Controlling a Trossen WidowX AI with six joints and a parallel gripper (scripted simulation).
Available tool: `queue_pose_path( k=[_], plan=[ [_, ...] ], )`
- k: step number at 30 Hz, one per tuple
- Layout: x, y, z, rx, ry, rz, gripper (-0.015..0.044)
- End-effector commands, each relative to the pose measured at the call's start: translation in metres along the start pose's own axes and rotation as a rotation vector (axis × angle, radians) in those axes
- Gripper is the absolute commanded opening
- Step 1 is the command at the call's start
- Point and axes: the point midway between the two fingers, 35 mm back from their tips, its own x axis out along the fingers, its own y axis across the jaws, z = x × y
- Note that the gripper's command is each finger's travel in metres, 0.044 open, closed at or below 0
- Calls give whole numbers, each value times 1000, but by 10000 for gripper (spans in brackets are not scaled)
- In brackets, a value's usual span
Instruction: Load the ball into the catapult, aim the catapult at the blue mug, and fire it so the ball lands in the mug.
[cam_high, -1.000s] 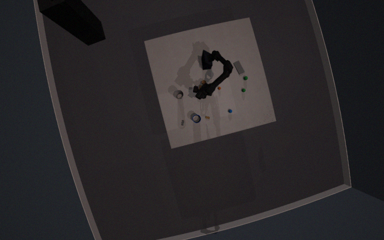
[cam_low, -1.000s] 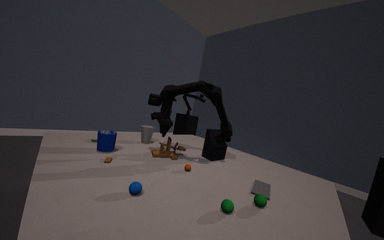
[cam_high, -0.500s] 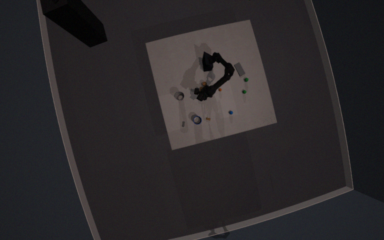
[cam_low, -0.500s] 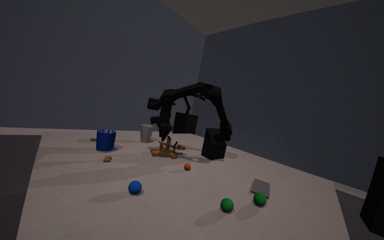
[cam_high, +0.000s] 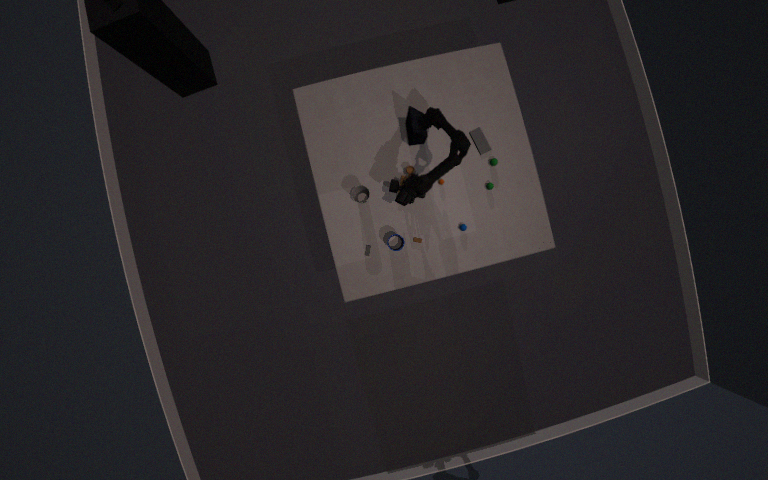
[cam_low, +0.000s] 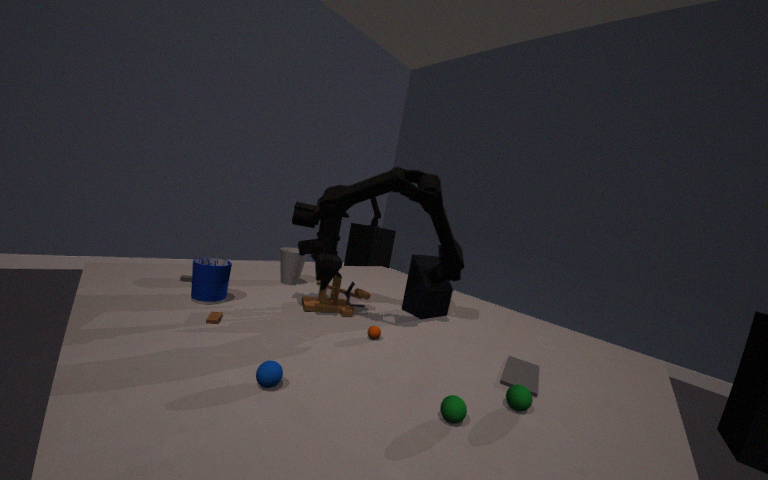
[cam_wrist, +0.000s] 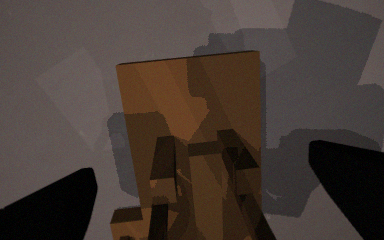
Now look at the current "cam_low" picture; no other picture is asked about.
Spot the brown rectangular block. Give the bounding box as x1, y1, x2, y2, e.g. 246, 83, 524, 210
206, 312, 223, 324

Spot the blue ball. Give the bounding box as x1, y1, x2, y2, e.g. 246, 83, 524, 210
256, 361, 283, 388

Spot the green ball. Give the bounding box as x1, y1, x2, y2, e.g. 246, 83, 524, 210
441, 395, 467, 424
506, 384, 533, 411

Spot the blue mug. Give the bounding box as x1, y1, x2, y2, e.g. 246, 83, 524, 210
191, 257, 232, 305

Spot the dark brown ball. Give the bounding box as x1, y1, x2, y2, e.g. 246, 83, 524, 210
367, 326, 381, 340

